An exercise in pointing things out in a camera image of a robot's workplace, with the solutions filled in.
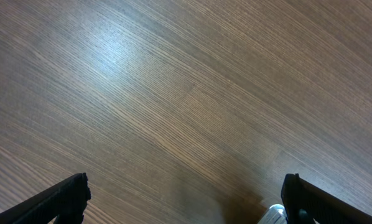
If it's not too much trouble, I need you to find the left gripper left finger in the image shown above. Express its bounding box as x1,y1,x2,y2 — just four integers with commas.
0,173,91,224

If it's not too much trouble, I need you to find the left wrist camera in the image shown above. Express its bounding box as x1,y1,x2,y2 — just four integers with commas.
257,204,287,224

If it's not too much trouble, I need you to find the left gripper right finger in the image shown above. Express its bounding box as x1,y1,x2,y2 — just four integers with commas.
281,174,372,224

